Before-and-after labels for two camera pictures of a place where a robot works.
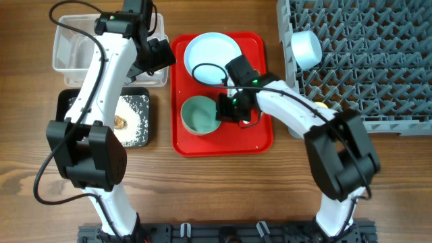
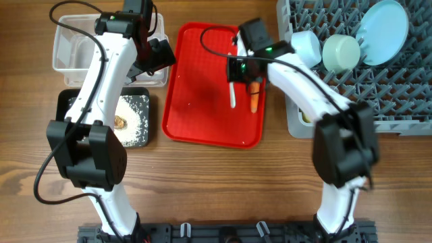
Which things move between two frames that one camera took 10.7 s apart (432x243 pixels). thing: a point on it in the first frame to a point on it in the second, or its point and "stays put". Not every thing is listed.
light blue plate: x=206 y=55 to x=382 y=32
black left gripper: x=163 y=56 stays put
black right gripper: x=223 y=113 to x=231 y=75
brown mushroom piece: x=120 y=123 stays put
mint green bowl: x=198 y=115 to x=341 y=53
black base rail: x=228 y=232 stays put
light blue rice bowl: x=306 y=48 stays put
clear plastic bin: x=74 y=51 stays put
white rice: x=135 y=109 stays put
